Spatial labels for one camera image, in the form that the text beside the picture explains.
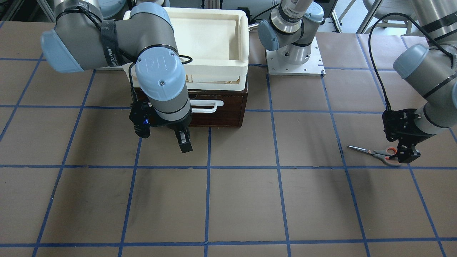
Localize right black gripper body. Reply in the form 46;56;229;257
129;101;192;138

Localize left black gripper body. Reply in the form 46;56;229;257
382;109;437;145

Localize orange grey scissors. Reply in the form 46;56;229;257
347;145;402;167

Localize white drawer handle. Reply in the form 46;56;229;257
190;99;224;113

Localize dark wooden drawer box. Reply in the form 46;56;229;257
132;86;248;127

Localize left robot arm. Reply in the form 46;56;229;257
257;0;456;166

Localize white foam tray box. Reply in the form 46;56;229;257
123;6;249;90

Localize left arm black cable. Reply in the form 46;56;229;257
368;12;445;112

